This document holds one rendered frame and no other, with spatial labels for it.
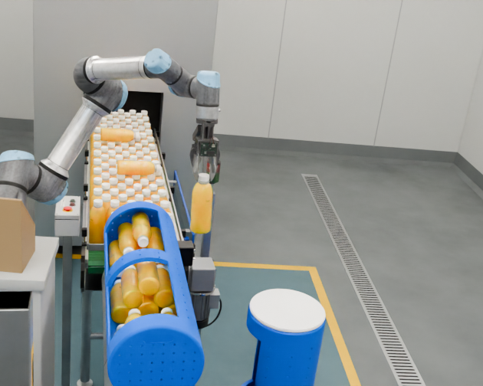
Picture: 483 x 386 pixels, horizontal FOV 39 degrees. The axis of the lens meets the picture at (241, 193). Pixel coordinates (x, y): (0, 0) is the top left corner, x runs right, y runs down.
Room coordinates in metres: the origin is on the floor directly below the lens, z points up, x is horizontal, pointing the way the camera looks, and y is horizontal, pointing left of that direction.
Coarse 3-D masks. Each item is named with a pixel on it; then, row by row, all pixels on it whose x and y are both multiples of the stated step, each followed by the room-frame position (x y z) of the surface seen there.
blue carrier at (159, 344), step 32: (160, 224) 2.33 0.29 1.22; (128, 256) 2.06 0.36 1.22; (160, 256) 2.06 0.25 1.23; (160, 320) 1.67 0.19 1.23; (192, 320) 1.77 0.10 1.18; (128, 352) 1.62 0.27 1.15; (160, 352) 1.64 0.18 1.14; (192, 352) 1.66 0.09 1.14; (128, 384) 1.62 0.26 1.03; (160, 384) 1.64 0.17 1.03; (192, 384) 1.67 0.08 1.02
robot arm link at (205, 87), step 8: (200, 72) 2.15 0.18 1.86; (208, 72) 2.15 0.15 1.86; (216, 72) 2.17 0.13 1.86; (192, 80) 2.17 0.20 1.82; (200, 80) 2.14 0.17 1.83; (208, 80) 2.13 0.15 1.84; (216, 80) 2.14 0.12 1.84; (192, 88) 2.16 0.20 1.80; (200, 88) 2.13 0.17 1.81; (208, 88) 2.13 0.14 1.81; (216, 88) 2.14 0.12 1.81; (200, 96) 2.13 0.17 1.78; (208, 96) 2.12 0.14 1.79; (216, 96) 2.14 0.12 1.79; (200, 104) 2.13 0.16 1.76; (208, 104) 2.12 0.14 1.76; (216, 104) 2.14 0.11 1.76
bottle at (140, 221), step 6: (138, 216) 2.43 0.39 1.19; (144, 216) 2.44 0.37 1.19; (132, 222) 2.42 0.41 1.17; (138, 222) 2.38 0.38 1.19; (144, 222) 2.38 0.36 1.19; (132, 228) 2.39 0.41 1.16; (138, 228) 2.33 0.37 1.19; (144, 228) 2.33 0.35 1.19; (150, 228) 2.38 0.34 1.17; (138, 234) 2.30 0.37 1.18; (144, 234) 2.31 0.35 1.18; (150, 234) 2.33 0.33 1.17
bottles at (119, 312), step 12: (108, 252) 2.36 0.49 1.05; (120, 252) 2.32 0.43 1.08; (156, 264) 2.31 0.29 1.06; (120, 276) 2.22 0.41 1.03; (120, 288) 2.06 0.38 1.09; (120, 300) 1.98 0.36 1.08; (144, 300) 1.98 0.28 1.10; (120, 312) 1.95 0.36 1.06; (144, 312) 1.96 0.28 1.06; (156, 312) 1.97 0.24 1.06
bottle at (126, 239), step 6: (126, 222) 2.46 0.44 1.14; (120, 228) 2.42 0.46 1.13; (126, 228) 2.40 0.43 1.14; (120, 234) 2.37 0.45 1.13; (126, 234) 2.35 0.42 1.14; (132, 234) 2.37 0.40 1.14; (120, 240) 2.32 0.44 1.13; (126, 240) 2.31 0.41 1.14; (132, 240) 2.32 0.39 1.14; (120, 246) 2.30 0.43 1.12; (126, 246) 2.29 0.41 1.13; (132, 246) 2.30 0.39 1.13
